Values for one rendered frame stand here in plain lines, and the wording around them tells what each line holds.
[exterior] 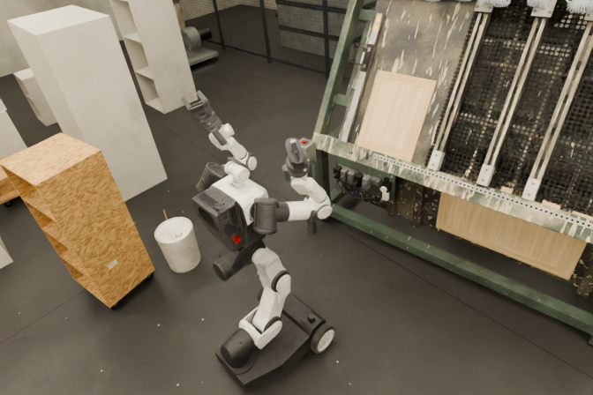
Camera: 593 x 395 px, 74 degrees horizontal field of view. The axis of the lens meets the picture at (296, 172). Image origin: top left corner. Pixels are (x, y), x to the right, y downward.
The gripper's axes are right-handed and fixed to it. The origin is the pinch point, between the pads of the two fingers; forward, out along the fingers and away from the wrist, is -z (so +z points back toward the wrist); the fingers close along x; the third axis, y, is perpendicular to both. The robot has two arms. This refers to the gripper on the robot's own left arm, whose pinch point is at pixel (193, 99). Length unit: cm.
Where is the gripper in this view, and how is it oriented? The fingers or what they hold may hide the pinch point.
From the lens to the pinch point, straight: 203.6
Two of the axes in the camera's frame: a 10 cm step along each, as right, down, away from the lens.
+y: -2.2, 6.9, -6.9
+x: 8.5, -2.2, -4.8
